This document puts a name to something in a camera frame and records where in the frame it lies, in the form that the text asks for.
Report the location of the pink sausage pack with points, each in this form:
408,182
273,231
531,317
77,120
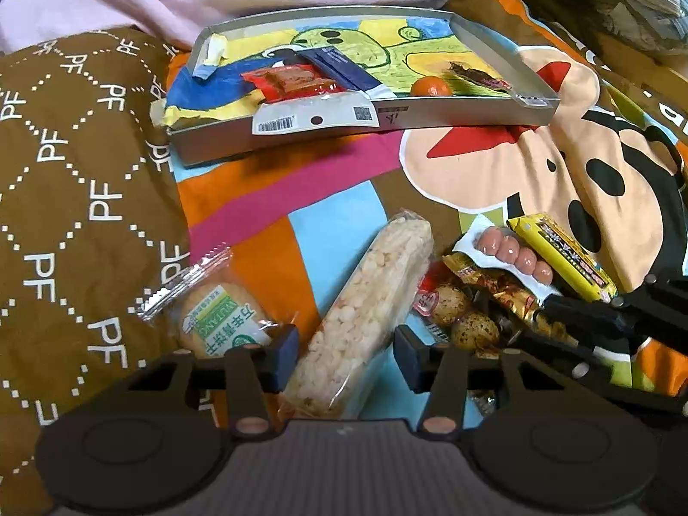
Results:
496,247

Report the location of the white barcode label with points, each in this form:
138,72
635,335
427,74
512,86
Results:
333,110

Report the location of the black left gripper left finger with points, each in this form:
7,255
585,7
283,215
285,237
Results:
161,435

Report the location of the small orange tangerine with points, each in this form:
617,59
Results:
431,86

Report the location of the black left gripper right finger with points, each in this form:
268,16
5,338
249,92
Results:
528,431

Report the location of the dark blue sachet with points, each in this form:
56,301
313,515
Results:
331,62

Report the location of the folded paper corner tape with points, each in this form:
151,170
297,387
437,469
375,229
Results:
210,57

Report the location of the puffed rice bar pack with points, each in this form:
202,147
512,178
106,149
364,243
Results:
335,376

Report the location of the gold snack packet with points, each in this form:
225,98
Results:
510,293

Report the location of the quail egg snack pack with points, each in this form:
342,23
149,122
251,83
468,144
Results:
458,314

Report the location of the red snack packet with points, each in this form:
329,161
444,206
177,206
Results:
291,82

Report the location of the yellow snack bar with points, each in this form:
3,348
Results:
566,256

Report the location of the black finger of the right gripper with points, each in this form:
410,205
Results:
640,336

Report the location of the green label biscuit pack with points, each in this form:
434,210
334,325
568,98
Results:
209,309

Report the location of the dark dried fruit packet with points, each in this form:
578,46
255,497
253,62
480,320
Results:
479,77

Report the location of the brown patterned PF blanket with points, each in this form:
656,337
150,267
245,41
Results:
91,224

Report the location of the colourful cartoon bed sheet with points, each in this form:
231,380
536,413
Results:
611,168

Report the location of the colourful drawing paper liner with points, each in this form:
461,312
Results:
397,51

